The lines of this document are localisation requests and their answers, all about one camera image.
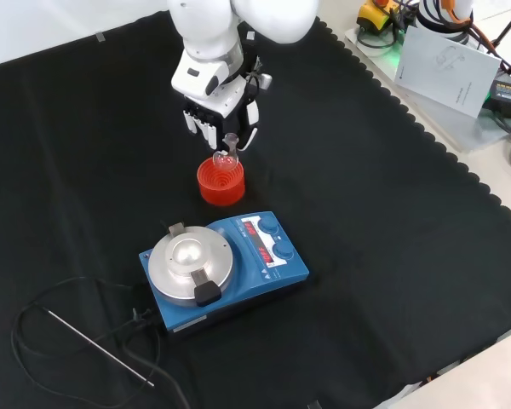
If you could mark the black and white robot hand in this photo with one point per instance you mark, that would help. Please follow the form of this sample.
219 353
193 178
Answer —
221 100

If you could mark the clear round-bottom flask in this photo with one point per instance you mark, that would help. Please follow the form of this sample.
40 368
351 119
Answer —
227 158

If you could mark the red ribbed flask holder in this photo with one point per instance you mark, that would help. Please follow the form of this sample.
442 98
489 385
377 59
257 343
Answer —
221 189

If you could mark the heater with blue base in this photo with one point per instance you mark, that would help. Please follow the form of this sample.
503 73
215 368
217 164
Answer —
277 272

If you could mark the white tape piece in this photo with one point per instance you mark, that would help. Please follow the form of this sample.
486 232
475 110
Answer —
100 37

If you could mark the yellow stop button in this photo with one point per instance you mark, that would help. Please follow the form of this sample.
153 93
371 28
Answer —
372 15

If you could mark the black bench cloth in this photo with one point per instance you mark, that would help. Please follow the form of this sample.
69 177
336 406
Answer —
387 213

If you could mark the white paper booklet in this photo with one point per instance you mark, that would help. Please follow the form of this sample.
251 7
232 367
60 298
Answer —
447 70

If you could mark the pale grey base board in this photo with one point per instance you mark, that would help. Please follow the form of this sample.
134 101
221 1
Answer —
464 132

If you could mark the thin metal probe rod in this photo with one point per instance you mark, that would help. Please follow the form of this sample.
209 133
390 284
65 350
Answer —
98 347

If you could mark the black power adapter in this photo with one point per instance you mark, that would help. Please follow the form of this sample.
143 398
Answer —
509 96

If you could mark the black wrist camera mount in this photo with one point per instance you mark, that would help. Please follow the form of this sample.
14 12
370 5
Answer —
250 64

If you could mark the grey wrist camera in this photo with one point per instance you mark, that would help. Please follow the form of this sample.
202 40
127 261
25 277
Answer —
265 81

